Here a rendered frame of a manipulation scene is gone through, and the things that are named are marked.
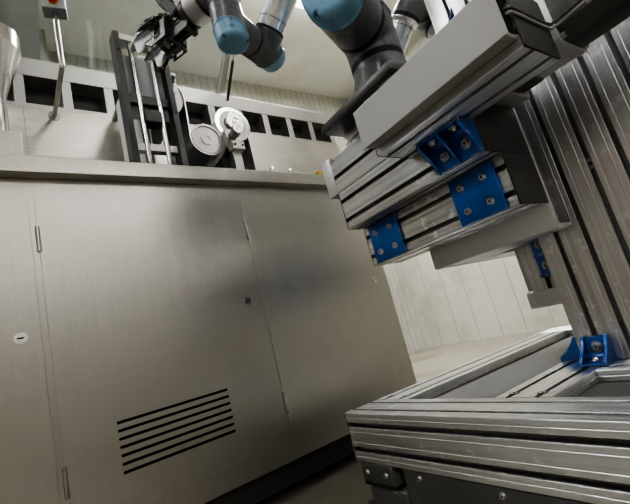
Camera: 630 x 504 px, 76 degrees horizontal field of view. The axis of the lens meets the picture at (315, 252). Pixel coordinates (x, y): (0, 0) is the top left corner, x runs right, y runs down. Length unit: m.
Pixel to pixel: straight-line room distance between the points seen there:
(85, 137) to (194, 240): 0.87
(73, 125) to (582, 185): 1.67
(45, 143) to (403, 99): 1.42
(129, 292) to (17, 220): 0.26
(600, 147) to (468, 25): 0.34
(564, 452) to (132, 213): 0.94
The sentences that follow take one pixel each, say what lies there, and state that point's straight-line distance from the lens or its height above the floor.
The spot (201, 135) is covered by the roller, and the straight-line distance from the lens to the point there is 1.59.
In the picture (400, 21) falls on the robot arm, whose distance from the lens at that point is 1.56.
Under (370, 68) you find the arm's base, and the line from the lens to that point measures 0.90.
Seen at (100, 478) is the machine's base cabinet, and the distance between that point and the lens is 0.98.
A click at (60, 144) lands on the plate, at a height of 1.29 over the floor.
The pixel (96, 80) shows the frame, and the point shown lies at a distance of 2.01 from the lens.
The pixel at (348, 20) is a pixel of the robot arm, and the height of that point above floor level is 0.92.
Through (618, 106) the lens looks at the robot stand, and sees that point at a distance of 0.83.
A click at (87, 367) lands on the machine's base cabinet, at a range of 0.97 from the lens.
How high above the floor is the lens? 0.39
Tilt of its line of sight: 11 degrees up
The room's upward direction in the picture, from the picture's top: 14 degrees counter-clockwise
